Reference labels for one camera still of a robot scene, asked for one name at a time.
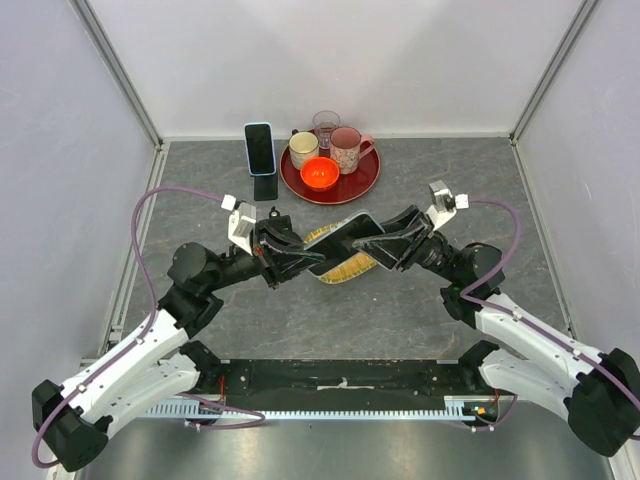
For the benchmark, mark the slotted cable duct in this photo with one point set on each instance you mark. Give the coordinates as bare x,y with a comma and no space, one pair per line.
196,411

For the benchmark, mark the red round tray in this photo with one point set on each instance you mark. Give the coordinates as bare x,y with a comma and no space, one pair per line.
348,187

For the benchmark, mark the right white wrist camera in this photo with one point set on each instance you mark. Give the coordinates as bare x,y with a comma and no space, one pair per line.
444,204

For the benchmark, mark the black smartphone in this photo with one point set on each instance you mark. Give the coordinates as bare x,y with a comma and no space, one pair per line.
336,245

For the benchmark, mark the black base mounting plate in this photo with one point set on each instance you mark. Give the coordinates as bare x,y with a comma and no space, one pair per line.
431,377

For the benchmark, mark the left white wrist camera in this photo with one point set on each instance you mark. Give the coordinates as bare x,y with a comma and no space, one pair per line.
241,222

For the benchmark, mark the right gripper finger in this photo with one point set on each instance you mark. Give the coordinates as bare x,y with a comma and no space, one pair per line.
410,223
392,252

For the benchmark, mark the pink patterned mug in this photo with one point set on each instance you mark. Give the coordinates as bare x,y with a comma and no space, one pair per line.
347,147

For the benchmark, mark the cream mug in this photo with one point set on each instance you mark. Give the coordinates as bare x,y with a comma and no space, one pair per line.
303,146

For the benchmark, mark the right aluminium frame post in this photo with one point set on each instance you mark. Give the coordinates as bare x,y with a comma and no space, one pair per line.
570,38

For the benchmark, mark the blue-cased smartphone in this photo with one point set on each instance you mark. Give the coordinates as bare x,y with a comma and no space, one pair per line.
260,149

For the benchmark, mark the woven bamboo tray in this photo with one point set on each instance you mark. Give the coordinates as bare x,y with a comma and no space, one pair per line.
347,270

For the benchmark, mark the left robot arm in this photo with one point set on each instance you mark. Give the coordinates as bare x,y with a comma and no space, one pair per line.
75,419

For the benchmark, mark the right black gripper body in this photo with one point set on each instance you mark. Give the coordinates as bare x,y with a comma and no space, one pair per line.
416,245

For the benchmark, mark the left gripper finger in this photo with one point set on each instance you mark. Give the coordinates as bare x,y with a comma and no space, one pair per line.
278,234
288,264

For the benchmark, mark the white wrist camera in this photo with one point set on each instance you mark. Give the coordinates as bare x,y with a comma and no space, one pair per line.
444,204
241,222

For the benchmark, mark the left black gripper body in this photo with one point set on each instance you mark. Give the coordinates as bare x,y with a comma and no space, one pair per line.
264,253

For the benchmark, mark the black folding phone stand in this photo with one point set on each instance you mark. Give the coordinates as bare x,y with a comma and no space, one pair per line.
266,188

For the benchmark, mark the orange bowl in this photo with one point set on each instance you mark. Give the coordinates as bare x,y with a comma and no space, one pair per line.
320,174

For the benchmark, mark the aluminium frame post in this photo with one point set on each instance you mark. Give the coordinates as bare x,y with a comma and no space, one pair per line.
570,38
107,51

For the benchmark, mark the left aluminium frame post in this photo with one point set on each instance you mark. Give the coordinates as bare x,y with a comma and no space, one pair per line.
107,51

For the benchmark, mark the clear glass tumbler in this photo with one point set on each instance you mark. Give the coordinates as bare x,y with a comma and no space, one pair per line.
324,123

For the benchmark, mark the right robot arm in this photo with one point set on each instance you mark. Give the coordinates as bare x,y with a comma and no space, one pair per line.
596,393

